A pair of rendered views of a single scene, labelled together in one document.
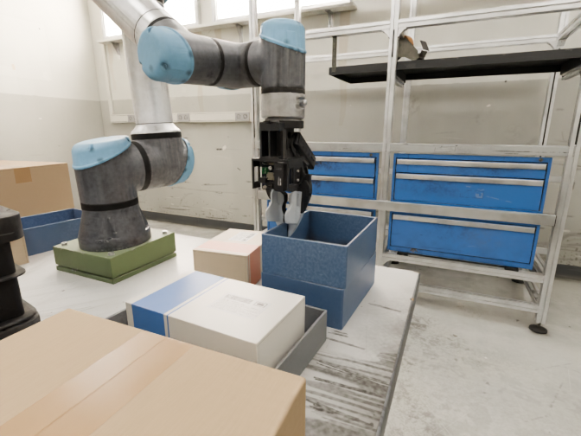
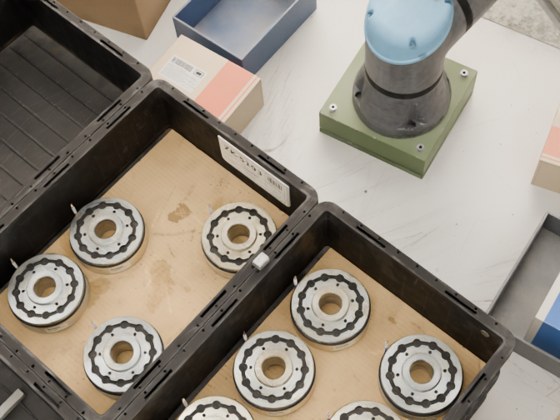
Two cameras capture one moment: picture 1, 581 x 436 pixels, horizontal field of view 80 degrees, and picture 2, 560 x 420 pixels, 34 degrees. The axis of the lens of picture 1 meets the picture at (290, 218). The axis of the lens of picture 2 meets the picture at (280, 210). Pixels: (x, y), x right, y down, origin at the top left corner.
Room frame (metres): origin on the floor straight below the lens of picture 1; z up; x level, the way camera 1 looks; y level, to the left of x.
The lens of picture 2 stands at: (-0.05, 0.45, 1.98)
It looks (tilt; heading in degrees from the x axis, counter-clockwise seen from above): 63 degrees down; 12
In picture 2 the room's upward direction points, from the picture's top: 6 degrees counter-clockwise
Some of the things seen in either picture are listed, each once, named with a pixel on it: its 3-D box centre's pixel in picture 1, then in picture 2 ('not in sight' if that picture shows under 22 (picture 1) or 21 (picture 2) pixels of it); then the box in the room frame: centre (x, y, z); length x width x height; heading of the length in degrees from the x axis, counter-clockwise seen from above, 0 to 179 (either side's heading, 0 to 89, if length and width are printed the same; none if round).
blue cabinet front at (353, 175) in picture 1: (317, 196); not in sight; (2.13, -0.17, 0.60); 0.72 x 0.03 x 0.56; 65
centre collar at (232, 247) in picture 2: not in sight; (238, 234); (0.47, 0.61, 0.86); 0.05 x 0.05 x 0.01
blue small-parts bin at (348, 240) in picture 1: (323, 242); not in sight; (0.61, -0.06, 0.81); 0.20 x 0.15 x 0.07; 154
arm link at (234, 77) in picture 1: (233, 66); not in sight; (0.68, 0.10, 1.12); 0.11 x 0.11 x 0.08; 53
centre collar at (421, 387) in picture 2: not in sight; (421, 372); (0.30, 0.37, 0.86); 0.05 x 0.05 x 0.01
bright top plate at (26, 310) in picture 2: not in sight; (46, 288); (0.37, 0.86, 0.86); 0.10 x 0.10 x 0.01
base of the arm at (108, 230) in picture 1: (113, 219); (402, 78); (0.77, 0.40, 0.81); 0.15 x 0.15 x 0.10
